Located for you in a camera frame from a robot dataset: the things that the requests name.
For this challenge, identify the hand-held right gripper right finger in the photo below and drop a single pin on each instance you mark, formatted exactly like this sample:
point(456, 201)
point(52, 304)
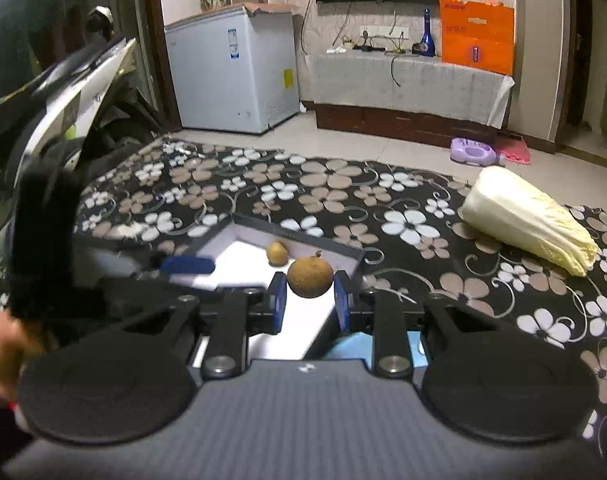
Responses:
point(344, 305)

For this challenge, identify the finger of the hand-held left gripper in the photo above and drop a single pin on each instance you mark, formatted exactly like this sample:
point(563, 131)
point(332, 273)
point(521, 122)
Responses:
point(188, 265)
point(143, 287)

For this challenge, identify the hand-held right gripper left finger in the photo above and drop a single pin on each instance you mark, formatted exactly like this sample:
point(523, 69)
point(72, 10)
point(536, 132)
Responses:
point(278, 305)

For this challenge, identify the brown kiwi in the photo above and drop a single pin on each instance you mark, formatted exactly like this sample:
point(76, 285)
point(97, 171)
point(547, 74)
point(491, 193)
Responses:
point(310, 277)

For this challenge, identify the blue flower-print plate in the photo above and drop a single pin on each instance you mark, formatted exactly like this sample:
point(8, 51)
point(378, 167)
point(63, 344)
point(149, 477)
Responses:
point(358, 347)

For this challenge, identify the small yellow-brown fruit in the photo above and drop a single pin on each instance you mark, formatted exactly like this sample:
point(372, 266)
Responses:
point(277, 254)

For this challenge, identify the black box with white inside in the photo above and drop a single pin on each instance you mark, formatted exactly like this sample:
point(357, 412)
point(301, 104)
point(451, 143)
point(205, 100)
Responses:
point(243, 260)

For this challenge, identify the black floral cloth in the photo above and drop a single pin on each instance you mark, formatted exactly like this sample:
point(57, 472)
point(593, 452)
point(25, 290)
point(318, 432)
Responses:
point(333, 195)

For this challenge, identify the white and black scooter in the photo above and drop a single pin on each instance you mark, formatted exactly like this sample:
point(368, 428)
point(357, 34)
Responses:
point(83, 95)

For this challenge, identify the white chest freezer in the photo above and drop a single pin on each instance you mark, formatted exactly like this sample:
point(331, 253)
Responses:
point(223, 80)

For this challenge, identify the dark wooden television cabinet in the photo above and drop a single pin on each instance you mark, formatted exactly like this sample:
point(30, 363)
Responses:
point(383, 120)

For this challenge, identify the napa cabbage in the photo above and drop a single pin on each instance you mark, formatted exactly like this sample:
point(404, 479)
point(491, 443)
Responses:
point(518, 215)

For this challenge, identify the purple detergent bottle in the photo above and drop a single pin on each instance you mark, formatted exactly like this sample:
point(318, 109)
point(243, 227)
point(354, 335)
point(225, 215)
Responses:
point(473, 152)

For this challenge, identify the pink floor mat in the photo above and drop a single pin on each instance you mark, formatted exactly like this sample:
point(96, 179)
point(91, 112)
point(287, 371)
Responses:
point(514, 150)

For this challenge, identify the white lace cloth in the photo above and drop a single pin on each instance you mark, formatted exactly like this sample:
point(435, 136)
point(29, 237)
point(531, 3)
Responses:
point(433, 85)

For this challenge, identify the small white object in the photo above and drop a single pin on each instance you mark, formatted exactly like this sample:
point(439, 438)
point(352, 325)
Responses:
point(336, 50)

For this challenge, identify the black power strip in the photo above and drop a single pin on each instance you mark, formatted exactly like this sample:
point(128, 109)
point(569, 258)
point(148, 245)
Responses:
point(371, 47)

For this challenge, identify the brown cardboard sheet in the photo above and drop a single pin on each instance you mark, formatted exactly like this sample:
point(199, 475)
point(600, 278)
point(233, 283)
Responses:
point(271, 7)

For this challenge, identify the blue glass bottle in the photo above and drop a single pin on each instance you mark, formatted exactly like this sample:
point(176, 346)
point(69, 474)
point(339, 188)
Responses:
point(426, 42)

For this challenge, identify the orange gift box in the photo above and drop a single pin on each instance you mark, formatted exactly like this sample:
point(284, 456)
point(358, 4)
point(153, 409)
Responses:
point(478, 35)

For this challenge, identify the white wall socket strip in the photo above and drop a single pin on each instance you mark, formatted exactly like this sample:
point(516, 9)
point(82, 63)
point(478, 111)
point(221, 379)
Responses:
point(383, 31)

